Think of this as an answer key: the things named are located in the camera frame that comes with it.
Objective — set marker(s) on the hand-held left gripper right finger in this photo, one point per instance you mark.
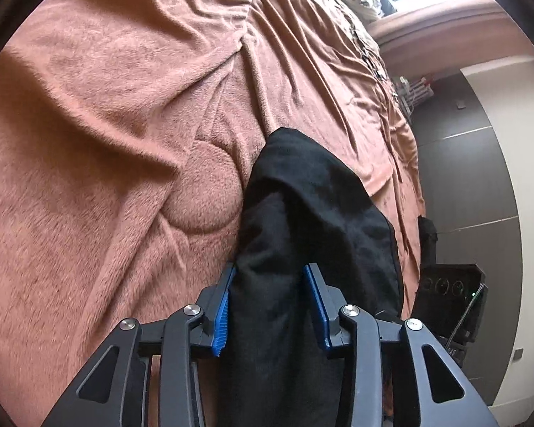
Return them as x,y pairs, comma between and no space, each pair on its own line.
318,311

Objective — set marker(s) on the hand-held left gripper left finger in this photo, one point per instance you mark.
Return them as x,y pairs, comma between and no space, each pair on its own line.
222,320

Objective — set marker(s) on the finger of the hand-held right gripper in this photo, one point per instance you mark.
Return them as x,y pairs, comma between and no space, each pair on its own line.
427,242

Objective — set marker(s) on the black pants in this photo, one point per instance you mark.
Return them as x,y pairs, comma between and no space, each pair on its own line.
311,213

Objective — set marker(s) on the dark grey wardrobe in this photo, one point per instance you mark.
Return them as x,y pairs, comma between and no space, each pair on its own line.
467,178

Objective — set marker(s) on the white drying rack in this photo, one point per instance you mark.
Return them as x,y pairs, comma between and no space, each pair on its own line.
411,91

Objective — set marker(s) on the black clothes hangers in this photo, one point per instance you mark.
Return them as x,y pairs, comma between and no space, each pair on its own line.
374,64

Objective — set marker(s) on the pink curtain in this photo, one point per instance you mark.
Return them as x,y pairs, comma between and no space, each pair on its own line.
427,31

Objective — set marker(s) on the pink fleece blanket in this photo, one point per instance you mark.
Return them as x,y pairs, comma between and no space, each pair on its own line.
115,120

